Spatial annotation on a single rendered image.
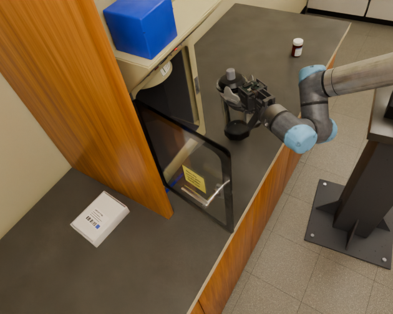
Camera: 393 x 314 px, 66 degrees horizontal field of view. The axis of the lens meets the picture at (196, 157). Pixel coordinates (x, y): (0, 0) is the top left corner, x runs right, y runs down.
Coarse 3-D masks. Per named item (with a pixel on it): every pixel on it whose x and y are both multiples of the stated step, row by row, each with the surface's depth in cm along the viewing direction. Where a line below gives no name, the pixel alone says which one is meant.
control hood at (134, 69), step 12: (180, 0) 78; (192, 0) 77; (204, 0) 76; (216, 0) 75; (180, 12) 74; (192, 12) 73; (204, 12) 72; (180, 24) 70; (192, 24) 69; (180, 36) 67; (168, 48) 65; (120, 60) 64; (132, 60) 63; (144, 60) 63; (156, 60) 63; (132, 72) 65; (144, 72) 63; (132, 84) 69
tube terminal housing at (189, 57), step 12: (96, 0) 58; (108, 0) 61; (108, 36) 64; (192, 36) 91; (180, 48) 88; (192, 48) 94; (168, 60) 85; (192, 60) 96; (156, 72) 83; (192, 72) 99; (144, 84) 80; (192, 84) 107; (192, 96) 110; (192, 108) 114; (204, 132) 124
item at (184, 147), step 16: (144, 112) 74; (160, 128) 74; (176, 128) 68; (160, 144) 81; (176, 144) 74; (192, 144) 68; (208, 144) 63; (160, 160) 90; (176, 160) 82; (192, 160) 74; (208, 160) 68; (224, 160) 63; (176, 176) 90; (208, 176) 74; (224, 176) 68; (176, 192) 101; (208, 192) 81; (224, 192) 74; (208, 208) 90; (224, 208) 81; (224, 224) 90
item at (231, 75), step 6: (228, 72) 98; (234, 72) 98; (222, 78) 101; (228, 78) 100; (234, 78) 100; (240, 78) 99; (222, 84) 100; (228, 84) 98; (234, 84) 98; (240, 84) 98
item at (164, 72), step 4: (168, 64) 91; (164, 68) 89; (168, 68) 90; (160, 72) 88; (164, 72) 89; (168, 72) 90; (156, 76) 87; (160, 76) 88; (164, 76) 89; (152, 80) 87; (156, 80) 88; (160, 80) 88; (148, 84) 87; (152, 84) 88; (156, 84) 88; (144, 88) 88
